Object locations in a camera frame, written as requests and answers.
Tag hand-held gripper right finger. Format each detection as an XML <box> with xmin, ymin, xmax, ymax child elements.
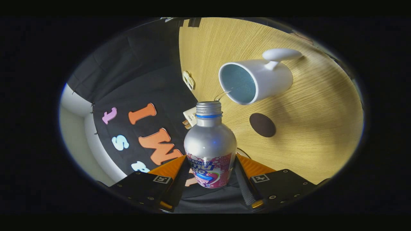
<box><xmin>234</xmin><ymin>153</ymin><xmax>318</xmax><ymax>212</ymax></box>

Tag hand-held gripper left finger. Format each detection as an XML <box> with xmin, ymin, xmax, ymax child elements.
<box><xmin>109</xmin><ymin>155</ymin><xmax>191</xmax><ymax>213</ymax></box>

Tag silver juice bottle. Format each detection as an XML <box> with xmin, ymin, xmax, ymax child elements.
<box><xmin>183</xmin><ymin>101</ymin><xmax>237</xmax><ymax>189</ymax></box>

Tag dark round coaster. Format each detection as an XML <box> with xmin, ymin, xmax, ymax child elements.
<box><xmin>249</xmin><ymin>113</ymin><xmax>276</xmax><ymax>138</ymax></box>

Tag white cup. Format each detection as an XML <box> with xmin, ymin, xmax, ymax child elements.
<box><xmin>218</xmin><ymin>48</ymin><xmax>303</xmax><ymax>106</ymax></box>

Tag white toaster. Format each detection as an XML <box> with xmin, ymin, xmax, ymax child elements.
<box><xmin>183</xmin><ymin>107</ymin><xmax>198</xmax><ymax>130</ymax></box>

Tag wooden table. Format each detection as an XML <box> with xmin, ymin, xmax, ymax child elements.
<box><xmin>178</xmin><ymin>17</ymin><xmax>365</xmax><ymax>185</ymax></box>

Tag white divided dish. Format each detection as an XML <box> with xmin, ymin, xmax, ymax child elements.
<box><xmin>182</xmin><ymin>71</ymin><xmax>195</xmax><ymax>91</ymax></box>

